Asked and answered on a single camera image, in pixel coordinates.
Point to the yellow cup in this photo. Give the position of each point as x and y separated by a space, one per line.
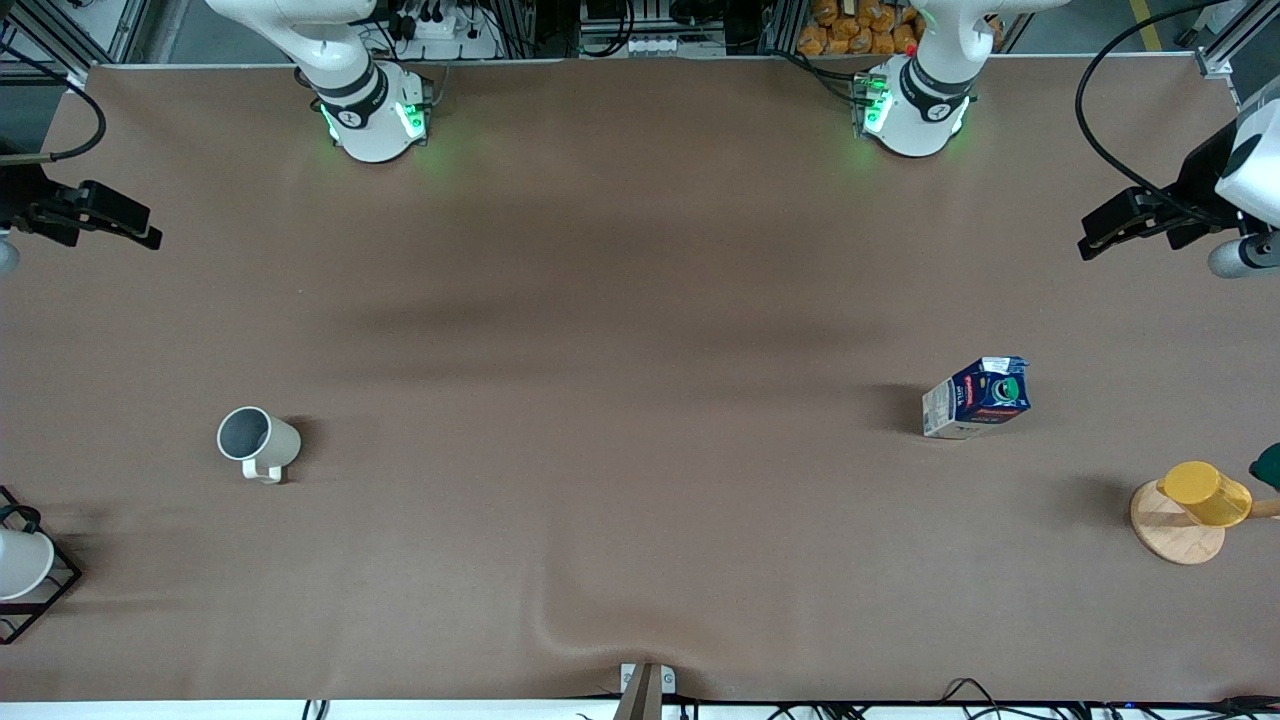
1208 494

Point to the white power strip black plugs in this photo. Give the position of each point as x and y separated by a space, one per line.
440 28

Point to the orange snack bag pile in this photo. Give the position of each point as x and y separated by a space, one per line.
850 30

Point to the white ribbed mug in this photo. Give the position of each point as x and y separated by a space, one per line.
262 442

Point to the white cup in rack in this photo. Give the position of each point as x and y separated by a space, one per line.
20 565

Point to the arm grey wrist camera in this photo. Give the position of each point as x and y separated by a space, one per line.
1235 260
6 256

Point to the blue milk carton green cap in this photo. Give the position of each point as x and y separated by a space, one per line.
975 400

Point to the white empty power strip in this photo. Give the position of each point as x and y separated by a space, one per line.
660 45

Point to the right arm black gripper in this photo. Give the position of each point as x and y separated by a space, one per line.
20 203

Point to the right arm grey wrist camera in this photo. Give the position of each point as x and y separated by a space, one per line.
6 256

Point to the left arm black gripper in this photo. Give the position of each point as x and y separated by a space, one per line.
1195 186

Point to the wooden mug stand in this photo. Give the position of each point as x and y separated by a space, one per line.
1175 535

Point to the grey metal table bracket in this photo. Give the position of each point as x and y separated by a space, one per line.
646 685

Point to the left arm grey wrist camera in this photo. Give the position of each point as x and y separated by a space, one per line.
1235 260

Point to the dark green cup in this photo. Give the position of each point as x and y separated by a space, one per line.
1268 467

